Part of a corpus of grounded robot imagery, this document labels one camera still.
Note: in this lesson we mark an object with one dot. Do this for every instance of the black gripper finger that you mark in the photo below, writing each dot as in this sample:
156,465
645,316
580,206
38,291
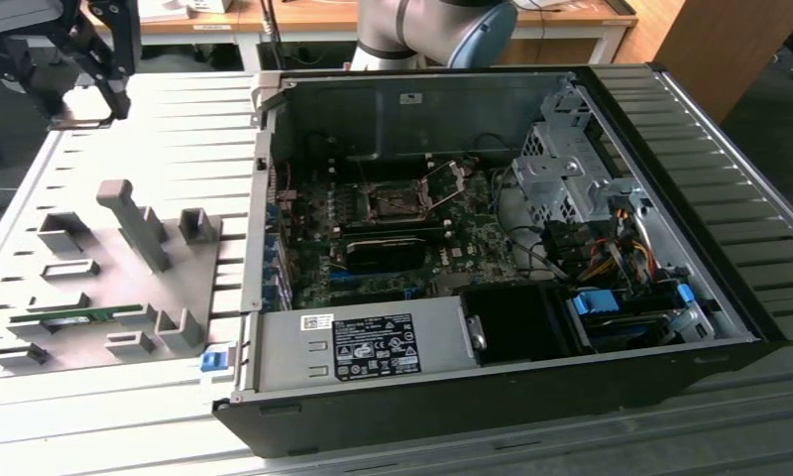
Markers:
39,79
95,74

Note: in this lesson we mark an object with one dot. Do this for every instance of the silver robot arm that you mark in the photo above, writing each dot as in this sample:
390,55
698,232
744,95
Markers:
386,30

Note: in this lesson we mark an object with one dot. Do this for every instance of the CPU socket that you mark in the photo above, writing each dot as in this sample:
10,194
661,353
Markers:
396,193

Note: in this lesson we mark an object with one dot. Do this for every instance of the white box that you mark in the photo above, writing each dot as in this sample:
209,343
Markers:
166,12

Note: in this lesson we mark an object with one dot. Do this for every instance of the wooden desk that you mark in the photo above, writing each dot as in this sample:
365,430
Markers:
185,25
568,22

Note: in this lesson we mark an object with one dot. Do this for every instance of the grey parts rack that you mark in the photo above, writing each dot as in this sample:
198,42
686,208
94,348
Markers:
185,277

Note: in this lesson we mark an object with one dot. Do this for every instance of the white case sticker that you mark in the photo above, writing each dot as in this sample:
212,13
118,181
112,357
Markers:
409,98

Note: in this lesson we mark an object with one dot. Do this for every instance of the green RAM stick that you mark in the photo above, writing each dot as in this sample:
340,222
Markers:
98,314

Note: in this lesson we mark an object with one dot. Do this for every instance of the blue expansion slot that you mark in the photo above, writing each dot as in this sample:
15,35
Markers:
336,273

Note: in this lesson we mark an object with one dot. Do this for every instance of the black graphics card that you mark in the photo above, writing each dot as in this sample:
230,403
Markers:
382,255

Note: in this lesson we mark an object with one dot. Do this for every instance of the blue case latch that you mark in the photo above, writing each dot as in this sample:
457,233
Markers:
212,361

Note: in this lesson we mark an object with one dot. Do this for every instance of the silver power supply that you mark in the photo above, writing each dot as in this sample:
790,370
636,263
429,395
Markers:
284,347

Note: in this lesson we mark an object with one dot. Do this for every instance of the green motherboard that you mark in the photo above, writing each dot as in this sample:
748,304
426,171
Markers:
482,233

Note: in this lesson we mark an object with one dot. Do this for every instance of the silver chipset heatsink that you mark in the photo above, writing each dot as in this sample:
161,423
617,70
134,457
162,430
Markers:
450,283

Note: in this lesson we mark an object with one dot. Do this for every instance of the black power supply label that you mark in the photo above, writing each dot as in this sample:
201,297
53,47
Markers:
376,347

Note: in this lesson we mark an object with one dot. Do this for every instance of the metal drive cage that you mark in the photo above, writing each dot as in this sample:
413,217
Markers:
546,191

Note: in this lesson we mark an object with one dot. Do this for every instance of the black power connector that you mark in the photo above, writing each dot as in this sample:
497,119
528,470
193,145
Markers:
565,240

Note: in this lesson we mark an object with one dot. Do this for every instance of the black plastic fan shroud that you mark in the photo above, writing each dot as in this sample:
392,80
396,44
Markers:
512,322

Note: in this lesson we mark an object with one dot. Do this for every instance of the black PC case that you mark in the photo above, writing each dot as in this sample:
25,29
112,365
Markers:
436,421

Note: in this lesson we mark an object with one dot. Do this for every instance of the blue disk carrier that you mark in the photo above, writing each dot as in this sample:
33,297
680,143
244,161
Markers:
594,303

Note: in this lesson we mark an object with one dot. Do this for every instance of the wooden cabinet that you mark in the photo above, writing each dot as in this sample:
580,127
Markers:
720,49

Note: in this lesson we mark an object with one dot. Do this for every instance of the blue drive clip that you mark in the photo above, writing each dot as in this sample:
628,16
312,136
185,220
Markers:
684,295

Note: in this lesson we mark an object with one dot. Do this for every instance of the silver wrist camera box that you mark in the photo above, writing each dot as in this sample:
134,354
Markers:
13,15

